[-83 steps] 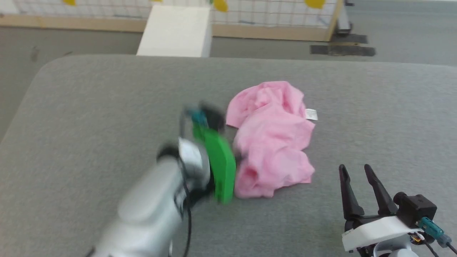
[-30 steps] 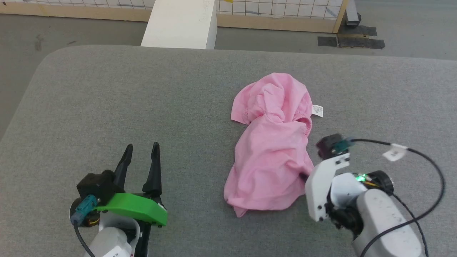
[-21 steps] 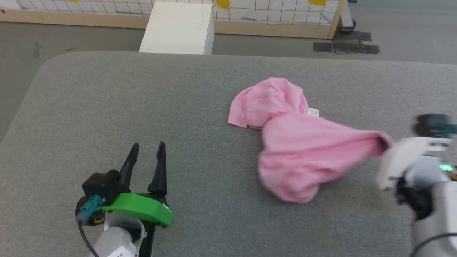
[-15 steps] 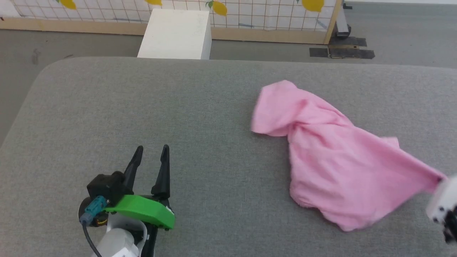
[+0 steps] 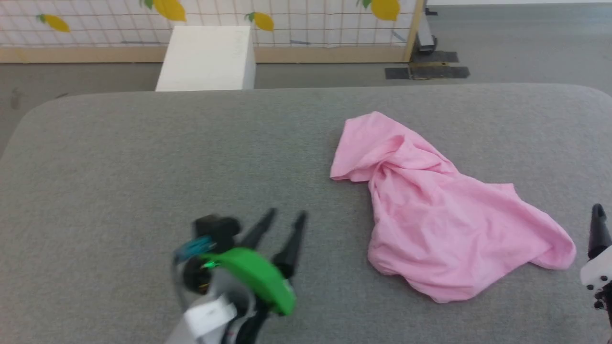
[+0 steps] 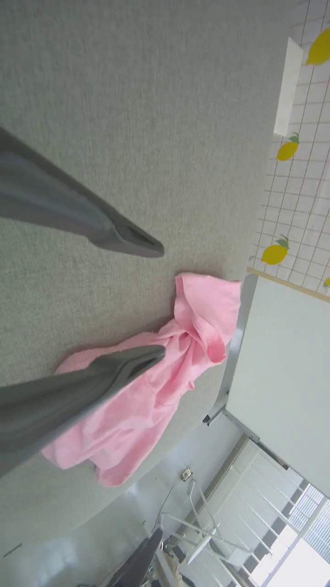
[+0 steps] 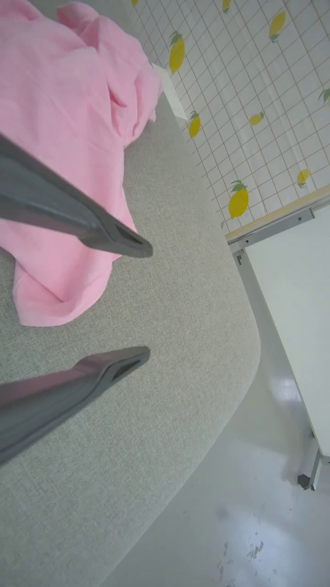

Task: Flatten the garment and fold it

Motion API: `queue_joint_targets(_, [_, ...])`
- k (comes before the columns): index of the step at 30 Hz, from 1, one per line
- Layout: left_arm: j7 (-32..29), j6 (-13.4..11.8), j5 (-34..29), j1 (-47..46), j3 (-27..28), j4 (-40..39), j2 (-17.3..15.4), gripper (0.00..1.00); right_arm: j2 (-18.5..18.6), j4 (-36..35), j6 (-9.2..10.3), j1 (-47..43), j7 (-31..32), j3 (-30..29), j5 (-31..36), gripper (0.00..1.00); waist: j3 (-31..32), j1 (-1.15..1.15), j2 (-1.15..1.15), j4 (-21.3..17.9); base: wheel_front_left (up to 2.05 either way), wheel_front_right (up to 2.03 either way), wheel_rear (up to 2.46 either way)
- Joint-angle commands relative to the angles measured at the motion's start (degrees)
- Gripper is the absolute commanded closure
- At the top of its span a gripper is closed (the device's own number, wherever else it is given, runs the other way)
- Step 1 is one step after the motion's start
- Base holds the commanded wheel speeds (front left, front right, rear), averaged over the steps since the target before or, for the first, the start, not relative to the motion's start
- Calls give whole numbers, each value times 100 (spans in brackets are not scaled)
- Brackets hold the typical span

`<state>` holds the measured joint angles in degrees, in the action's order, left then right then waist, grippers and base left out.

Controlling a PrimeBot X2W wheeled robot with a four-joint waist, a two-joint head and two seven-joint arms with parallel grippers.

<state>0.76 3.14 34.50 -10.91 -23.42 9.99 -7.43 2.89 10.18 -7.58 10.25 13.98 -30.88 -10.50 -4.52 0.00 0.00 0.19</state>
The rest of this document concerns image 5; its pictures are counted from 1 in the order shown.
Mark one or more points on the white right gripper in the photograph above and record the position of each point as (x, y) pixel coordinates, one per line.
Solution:
(600, 272)

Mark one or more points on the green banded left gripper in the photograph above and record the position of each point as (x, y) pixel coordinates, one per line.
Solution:
(256, 279)

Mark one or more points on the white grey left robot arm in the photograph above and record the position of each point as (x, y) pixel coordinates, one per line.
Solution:
(208, 320)

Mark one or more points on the pink garment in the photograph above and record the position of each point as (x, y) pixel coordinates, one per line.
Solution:
(430, 215)

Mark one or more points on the white box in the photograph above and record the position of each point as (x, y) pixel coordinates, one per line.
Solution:
(205, 59)

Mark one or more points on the lemon print grid panel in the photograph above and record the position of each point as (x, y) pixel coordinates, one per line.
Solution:
(311, 24)

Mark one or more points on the black floor mat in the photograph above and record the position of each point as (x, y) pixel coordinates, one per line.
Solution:
(428, 67)

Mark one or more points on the grey metal stand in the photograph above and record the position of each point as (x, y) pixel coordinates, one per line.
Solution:
(424, 33)

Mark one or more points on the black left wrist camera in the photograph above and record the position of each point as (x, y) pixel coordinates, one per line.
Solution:
(215, 228)

